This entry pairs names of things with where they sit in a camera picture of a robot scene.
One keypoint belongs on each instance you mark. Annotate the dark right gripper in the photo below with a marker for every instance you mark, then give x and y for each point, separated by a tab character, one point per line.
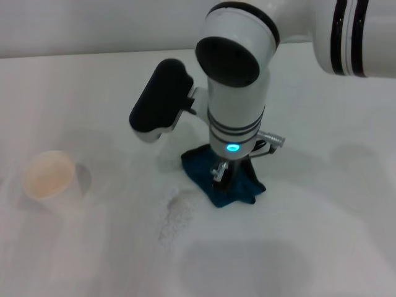
234	171

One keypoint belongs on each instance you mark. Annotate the blue rag with black trim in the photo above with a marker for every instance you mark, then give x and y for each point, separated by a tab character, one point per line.
238	191

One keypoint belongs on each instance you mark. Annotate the white paper cup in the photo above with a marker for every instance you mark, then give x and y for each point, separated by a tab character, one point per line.
46	176

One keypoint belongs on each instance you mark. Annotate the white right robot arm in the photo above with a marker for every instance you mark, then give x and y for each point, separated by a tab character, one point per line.
241	92

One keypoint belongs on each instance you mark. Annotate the silver clamp bracket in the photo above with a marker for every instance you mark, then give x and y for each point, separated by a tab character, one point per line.
220	170

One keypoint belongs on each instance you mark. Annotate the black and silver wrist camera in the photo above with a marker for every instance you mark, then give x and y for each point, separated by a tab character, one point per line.
161	99

